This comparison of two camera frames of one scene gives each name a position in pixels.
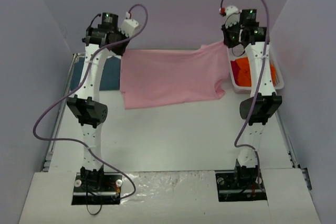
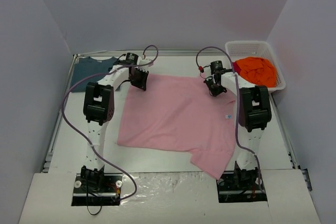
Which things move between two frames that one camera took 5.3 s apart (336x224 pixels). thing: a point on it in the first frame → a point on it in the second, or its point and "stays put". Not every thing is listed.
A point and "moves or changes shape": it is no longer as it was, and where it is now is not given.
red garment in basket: (235, 69) stays put
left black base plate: (107, 191) stays put
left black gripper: (119, 44) → (138, 77)
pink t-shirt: (157, 77) moves or changes shape
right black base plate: (241, 184) stays put
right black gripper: (230, 38) → (214, 87)
